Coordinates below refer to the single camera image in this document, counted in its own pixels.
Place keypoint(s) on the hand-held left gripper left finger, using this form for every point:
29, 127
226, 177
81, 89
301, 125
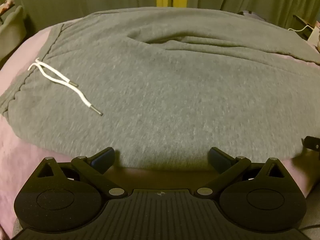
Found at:
103, 158

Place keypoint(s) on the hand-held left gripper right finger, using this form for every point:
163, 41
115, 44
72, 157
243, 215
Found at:
220, 158

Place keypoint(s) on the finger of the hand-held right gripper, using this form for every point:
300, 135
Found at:
312, 143

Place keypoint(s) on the grey sweat pants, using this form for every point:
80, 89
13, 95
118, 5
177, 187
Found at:
160, 85

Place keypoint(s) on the pink blanket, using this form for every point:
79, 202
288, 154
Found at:
22, 160

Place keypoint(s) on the white charger box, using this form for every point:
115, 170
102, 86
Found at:
314, 33

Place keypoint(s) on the dark nightstand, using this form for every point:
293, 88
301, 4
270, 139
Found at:
301, 22

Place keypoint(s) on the grey cushion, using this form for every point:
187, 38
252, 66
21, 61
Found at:
11, 32

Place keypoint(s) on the pink figurine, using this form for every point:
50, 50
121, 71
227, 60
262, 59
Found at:
7, 3

